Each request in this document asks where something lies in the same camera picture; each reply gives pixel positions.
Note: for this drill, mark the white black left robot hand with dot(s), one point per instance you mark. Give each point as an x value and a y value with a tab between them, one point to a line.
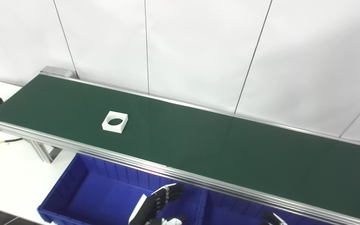
150	206

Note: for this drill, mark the aluminium conveyor leg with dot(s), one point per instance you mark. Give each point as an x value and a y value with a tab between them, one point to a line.
44	151

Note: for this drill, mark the green conveyor belt aluminium frame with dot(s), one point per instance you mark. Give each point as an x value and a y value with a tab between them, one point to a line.
214	150

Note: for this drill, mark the white square part round hole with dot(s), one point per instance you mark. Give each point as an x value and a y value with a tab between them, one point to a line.
106	125

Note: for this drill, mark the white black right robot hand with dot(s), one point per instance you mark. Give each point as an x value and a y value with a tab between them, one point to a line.
273	220

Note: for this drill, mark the blue plastic bin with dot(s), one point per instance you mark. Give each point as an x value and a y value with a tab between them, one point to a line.
230	215
98	197

